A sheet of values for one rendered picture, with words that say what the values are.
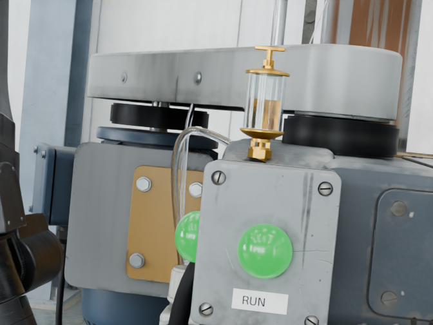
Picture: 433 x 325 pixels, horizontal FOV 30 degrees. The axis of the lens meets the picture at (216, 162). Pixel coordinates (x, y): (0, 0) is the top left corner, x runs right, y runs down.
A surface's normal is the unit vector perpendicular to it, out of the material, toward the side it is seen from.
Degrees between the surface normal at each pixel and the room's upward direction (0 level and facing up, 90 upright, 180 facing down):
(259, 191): 90
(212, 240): 90
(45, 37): 90
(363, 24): 90
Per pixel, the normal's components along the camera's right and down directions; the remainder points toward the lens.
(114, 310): -0.33, 0.04
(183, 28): -0.11, 0.04
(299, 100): -0.84, -0.05
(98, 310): -0.62, 0.00
